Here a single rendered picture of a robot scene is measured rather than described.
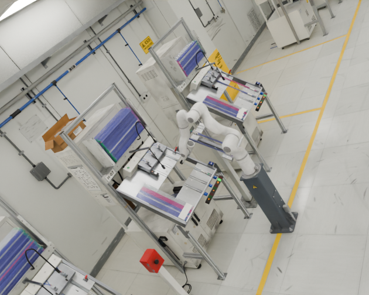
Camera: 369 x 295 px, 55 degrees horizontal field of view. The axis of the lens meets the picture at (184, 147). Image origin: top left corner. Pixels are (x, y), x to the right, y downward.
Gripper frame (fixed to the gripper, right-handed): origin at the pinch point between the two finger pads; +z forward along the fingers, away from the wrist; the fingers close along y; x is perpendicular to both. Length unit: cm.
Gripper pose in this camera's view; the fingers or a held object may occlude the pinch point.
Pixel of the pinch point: (181, 161)
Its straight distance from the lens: 352.3
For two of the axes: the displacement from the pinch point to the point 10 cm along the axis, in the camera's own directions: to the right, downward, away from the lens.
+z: -2.5, 5.7, 7.8
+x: 8.6, 5.0, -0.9
